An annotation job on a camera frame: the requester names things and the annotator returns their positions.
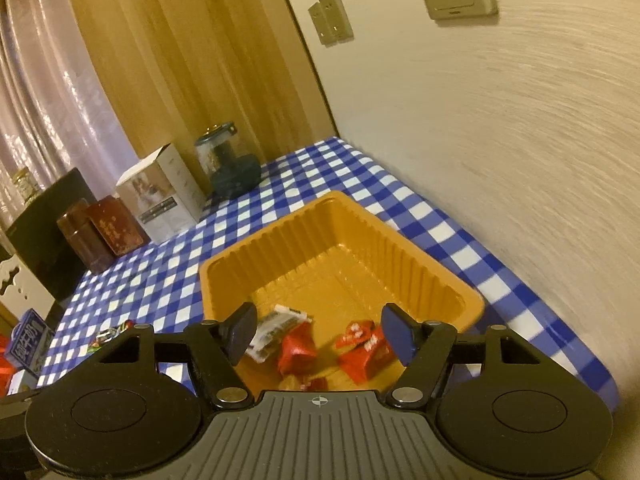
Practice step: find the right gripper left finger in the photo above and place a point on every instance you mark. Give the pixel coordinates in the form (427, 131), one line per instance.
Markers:
(215, 350)

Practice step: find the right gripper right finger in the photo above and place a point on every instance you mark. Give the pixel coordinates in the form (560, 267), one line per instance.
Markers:
(423, 349)

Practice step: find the clear sesame bar packet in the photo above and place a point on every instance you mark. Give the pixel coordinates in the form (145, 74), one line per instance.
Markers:
(271, 330)

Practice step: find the red snack pack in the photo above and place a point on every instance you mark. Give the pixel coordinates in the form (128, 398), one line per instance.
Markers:
(366, 351)
(298, 352)

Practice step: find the clear brown candy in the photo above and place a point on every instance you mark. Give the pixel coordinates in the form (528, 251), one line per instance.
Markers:
(303, 383)

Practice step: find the green black sausage snack pack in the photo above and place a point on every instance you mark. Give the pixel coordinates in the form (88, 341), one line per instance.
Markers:
(104, 337)

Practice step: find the light blue carton box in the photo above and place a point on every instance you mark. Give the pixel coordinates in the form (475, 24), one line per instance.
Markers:
(22, 381)

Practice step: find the blue white checkered tablecloth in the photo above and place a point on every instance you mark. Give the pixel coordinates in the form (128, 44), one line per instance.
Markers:
(160, 285)

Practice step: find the red gift bag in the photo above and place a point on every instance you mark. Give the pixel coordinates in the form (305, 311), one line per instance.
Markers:
(7, 370)

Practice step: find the blue milk carton box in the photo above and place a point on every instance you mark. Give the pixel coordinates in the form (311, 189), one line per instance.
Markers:
(29, 343)

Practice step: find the orange plastic tray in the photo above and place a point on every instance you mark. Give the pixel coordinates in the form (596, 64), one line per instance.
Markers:
(337, 262)

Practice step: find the red chinese gift tin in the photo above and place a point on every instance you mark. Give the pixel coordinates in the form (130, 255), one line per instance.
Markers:
(117, 226)

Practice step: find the white chair back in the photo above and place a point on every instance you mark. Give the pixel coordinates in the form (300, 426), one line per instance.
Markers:
(22, 291)

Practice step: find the white product box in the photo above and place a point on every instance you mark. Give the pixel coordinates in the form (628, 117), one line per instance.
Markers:
(161, 193)

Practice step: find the glass jar with green base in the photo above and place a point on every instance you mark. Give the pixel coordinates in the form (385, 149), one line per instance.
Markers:
(231, 171)

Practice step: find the brown metal canister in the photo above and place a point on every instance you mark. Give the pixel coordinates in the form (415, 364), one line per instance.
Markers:
(84, 238)

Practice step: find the black appliance cabinet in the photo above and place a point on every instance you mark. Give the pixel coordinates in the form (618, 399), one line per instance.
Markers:
(40, 243)

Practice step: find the small decorated jar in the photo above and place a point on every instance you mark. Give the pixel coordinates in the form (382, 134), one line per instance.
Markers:
(26, 185)

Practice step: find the pink sheer curtain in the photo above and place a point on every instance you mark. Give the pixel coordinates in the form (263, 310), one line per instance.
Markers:
(55, 115)

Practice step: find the double wall socket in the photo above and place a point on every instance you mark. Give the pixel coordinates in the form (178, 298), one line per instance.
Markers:
(331, 22)

